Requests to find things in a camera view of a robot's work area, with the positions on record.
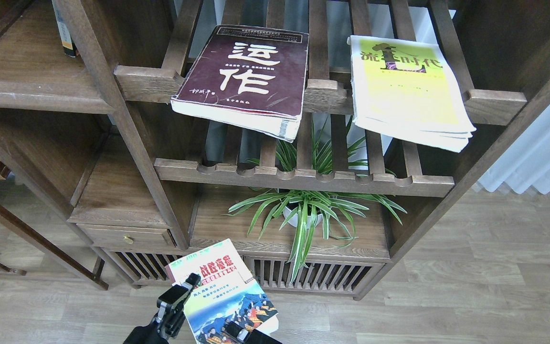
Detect yellow green cover book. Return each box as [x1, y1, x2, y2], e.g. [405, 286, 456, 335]
[347, 35, 475, 153]

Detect maroon book white characters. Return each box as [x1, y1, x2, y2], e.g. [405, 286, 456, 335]
[171, 25, 308, 143]

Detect brass drawer knob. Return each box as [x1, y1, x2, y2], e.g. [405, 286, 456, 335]
[123, 235, 135, 245]

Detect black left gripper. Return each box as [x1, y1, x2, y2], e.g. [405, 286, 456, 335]
[124, 273, 201, 344]

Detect white plant pot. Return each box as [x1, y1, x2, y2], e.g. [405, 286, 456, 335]
[282, 203, 323, 228]

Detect upright book top left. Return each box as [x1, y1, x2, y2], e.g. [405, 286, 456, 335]
[52, 0, 79, 57]

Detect dark wooden bookshelf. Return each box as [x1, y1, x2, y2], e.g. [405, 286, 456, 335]
[0, 0, 550, 300]

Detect white curtain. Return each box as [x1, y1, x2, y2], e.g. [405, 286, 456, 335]
[476, 105, 550, 194]

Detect small colourful cover book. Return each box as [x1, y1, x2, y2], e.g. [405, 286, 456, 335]
[166, 239, 279, 344]

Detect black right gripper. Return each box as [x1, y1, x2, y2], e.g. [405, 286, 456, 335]
[222, 322, 281, 344]

